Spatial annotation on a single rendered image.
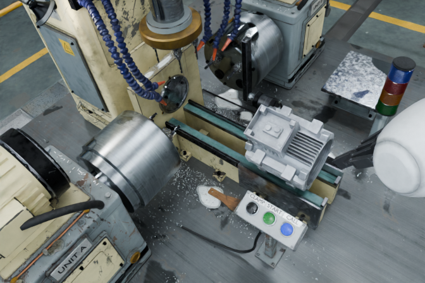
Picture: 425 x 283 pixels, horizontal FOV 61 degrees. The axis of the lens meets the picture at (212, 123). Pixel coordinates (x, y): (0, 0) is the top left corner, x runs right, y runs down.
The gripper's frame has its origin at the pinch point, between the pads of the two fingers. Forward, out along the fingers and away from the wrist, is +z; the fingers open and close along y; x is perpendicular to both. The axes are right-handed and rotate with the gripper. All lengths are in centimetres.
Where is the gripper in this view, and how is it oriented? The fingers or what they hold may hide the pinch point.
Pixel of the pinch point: (347, 159)
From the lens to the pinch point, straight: 91.1
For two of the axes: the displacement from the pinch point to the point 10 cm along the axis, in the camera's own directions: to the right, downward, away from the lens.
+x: 7.2, 6.9, -0.2
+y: -6.1, 6.3, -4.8
